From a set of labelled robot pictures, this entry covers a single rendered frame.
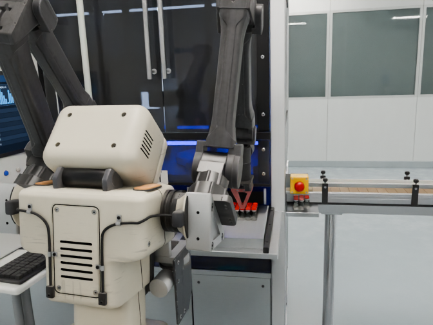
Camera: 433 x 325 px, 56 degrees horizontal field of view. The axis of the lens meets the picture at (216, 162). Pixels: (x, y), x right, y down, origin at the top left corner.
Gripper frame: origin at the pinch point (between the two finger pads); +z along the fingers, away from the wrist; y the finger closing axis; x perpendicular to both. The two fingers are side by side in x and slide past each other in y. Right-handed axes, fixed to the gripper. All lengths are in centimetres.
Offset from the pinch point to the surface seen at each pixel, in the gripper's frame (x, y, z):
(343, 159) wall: -90, 494, 101
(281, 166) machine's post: -11.2, 36.4, -4.2
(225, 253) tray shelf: 5.3, -4.1, 14.8
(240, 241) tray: 0.9, -0.8, 12.0
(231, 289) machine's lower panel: 10, 35, 52
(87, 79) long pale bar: 65, 30, -40
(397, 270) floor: -92, 164, 105
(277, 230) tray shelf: -10.6, 15.7, 14.7
